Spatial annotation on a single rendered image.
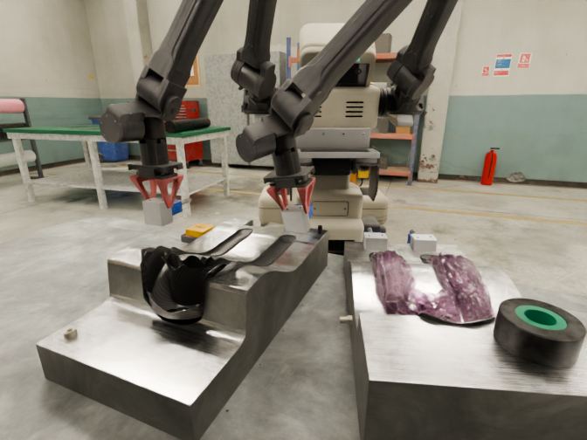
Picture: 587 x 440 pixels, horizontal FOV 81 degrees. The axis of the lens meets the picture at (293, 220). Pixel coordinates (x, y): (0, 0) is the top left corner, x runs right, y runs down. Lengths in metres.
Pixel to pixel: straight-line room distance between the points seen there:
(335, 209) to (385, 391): 0.81
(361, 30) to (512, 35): 5.52
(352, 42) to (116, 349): 0.60
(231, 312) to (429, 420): 0.27
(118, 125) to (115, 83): 7.89
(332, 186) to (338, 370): 0.72
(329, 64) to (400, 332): 0.46
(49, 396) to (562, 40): 6.25
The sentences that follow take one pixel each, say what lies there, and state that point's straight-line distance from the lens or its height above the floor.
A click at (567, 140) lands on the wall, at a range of 6.33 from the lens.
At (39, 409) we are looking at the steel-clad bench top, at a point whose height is 0.80.
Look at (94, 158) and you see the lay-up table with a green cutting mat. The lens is 4.47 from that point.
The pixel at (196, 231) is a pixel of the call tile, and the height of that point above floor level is 0.84.
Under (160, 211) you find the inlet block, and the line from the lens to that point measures 0.81.
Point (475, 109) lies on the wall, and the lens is 6.04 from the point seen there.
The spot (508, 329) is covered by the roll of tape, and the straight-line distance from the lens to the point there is 0.45.
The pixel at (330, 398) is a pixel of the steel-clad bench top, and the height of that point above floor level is 0.80.
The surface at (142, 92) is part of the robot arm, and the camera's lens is 0.78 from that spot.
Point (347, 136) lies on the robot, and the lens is 1.07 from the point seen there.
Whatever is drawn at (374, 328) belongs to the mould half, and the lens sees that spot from 0.44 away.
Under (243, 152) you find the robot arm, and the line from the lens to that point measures 0.69.
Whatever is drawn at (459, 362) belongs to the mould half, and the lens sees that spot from 0.43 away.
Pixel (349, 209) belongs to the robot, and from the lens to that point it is 1.14.
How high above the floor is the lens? 1.17
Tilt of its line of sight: 19 degrees down
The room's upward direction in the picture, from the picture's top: straight up
